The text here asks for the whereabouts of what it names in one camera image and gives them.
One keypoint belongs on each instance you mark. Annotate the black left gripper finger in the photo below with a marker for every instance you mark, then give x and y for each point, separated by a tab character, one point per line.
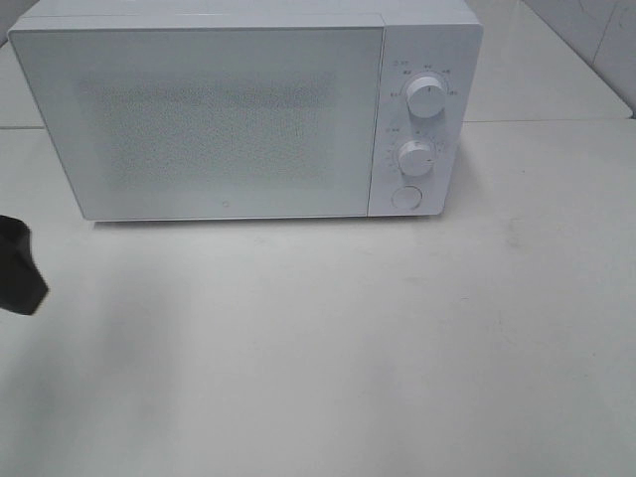
23	288

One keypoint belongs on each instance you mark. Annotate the round white door-release button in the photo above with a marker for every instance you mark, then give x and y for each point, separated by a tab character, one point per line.
407	198

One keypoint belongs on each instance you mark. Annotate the white microwave door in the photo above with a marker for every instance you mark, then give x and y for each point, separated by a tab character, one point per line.
209	124

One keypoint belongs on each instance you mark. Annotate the white microwave oven body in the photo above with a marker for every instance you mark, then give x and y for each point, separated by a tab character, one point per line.
439	38

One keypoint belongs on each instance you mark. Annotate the lower white timer knob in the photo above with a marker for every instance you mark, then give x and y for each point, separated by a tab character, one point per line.
415	158

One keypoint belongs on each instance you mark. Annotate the upper white power knob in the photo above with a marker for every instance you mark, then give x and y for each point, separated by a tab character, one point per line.
425	96

